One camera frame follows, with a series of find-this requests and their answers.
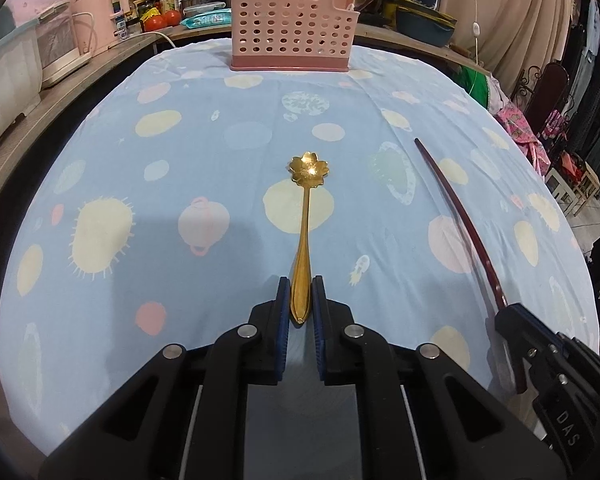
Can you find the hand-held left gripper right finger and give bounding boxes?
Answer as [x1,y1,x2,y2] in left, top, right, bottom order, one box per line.
[310,275,566,480]

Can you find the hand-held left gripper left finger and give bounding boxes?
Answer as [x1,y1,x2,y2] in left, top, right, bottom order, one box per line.
[37,276,291,480]

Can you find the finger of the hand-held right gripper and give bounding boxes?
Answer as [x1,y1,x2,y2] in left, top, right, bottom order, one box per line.
[522,304,600,387]
[494,304,600,411]

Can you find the gold flower spoon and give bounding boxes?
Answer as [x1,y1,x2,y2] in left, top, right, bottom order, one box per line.
[286,151,331,326]

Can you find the pink perforated utensil basket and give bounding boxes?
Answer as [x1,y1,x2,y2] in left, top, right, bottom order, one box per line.
[229,0,359,73]

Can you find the white stool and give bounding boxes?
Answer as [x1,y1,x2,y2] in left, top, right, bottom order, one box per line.
[545,165,600,218]

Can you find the pink floral clothes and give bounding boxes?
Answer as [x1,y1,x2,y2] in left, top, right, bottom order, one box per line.
[495,105,551,176]

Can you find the blue spotted tablecloth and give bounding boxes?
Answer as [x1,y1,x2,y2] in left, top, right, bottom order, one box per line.
[0,37,600,480]

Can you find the dark wooden chair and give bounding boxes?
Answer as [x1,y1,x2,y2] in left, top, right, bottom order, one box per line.
[517,62,571,146]

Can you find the hanging dark clothes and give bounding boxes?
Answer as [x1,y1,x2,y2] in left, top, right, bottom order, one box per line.
[555,0,600,211]

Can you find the green cloth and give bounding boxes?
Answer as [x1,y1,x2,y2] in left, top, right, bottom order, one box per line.
[455,62,491,106]

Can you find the blue baking dish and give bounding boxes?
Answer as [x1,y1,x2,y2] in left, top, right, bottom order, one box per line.
[395,2,458,47]

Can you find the teal wet wipes pack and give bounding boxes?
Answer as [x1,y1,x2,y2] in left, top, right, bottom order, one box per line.
[180,9,233,28]

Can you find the beige curtain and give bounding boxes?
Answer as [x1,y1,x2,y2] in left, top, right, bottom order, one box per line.
[440,0,576,91]

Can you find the white countertop appliance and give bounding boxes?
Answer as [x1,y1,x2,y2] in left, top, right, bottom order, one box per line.
[32,7,93,90]

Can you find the pink electric kettle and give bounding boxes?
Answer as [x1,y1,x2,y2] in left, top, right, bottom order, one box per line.
[69,0,131,58]

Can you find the white storage box teal lid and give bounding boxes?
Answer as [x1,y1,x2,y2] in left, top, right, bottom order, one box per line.
[0,22,43,133]

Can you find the white cable with switch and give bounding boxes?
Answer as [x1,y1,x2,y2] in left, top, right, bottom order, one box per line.
[467,0,486,66]

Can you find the white power cord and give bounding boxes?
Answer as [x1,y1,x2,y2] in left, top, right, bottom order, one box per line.
[107,31,178,51]

